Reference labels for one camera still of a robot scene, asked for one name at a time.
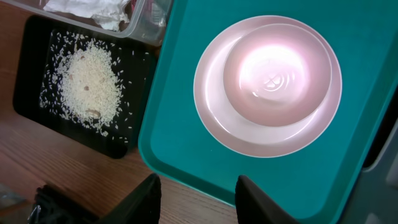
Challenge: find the teal serving tray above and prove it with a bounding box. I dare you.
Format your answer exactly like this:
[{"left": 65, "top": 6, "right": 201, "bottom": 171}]
[{"left": 139, "top": 0, "right": 397, "bottom": 223}]

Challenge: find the grey dishwasher rack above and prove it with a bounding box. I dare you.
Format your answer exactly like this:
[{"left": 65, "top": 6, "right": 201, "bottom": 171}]
[{"left": 338, "top": 93, "right": 397, "bottom": 224}]

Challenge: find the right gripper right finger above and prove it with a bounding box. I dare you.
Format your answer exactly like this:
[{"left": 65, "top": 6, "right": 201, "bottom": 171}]
[{"left": 235, "top": 175, "right": 299, "bottom": 224}]

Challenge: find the white rice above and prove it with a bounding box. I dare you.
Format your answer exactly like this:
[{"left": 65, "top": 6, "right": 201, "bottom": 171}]
[{"left": 39, "top": 29, "right": 152, "bottom": 146}]

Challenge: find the white napkin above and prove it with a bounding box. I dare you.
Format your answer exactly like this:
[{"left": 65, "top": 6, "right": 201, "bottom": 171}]
[{"left": 44, "top": 0, "right": 129, "bottom": 32}]

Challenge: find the white plate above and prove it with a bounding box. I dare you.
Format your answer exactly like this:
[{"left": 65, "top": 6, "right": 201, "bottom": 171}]
[{"left": 193, "top": 16, "right": 342, "bottom": 158}]

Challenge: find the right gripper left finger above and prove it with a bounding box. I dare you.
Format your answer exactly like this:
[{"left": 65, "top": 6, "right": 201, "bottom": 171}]
[{"left": 96, "top": 173, "right": 162, "bottom": 224}]

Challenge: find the pink bowl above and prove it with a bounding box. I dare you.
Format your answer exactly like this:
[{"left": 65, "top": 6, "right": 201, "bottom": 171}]
[{"left": 223, "top": 24, "right": 332, "bottom": 127}]

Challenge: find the black tray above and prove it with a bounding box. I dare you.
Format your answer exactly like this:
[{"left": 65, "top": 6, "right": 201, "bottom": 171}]
[{"left": 13, "top": 16, "right": 157, "bottom": 159}]

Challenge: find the clear plastic bin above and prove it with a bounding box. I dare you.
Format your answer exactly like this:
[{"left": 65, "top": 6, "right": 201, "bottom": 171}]
[{"left": 4, "top": 0, "right": 174, "bottom": 47}]

